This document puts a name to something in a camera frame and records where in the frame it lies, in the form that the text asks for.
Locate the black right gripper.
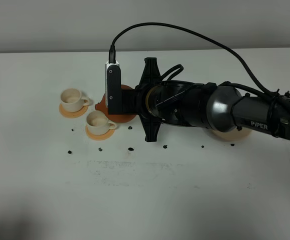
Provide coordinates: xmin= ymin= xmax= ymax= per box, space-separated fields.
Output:
xmin=122 ymin=57 xmax=210 ymax=142

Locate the brown clay teapot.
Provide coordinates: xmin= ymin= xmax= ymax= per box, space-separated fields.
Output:
xmin=95 ymin=89 xmax=136 ymax=124

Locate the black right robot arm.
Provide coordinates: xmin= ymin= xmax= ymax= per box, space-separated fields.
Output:
xmin=121 ymin=58 xmax=290 ymax=142

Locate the cream teapot saucer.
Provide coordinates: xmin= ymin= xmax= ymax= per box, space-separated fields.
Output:
xmin=209 ymin=128 xmax=252 ymax=142

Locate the front orange coaster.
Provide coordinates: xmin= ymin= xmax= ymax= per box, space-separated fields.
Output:
xmin=85 ymin=124 xmax=115 ymax=141

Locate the orange coaster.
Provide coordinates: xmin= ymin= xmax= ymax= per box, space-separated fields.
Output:
xmin=58 ymin=103 xmax=89 ymax=119
xmin=85 ymin=124 xmax=115 ymax=141

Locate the front white teacup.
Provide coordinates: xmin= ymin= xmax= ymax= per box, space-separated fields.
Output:
xmin=86 ymin=110 xmax=118 ymax=136

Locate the white teacup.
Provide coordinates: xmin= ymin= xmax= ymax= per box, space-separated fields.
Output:
xmin=86 ymin=110 xmax=118 ymax=136
xmin=60 ymin=88 xmax=91 ymax=113

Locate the rear white teacup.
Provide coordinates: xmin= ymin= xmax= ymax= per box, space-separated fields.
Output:
xmin=60 ymin=88 xmax=91 ymax=113

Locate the rear orange coaster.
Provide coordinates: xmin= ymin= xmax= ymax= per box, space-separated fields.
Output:
xmin=58 ymin=103 xmax=89 ymax=119

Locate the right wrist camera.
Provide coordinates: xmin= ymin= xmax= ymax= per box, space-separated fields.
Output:
xmin=105 ymin=61 xmax=122 ymax=104

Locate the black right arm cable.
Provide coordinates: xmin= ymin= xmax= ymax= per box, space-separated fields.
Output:
xmin=108 ymin=22 xmax=290 ymax=191

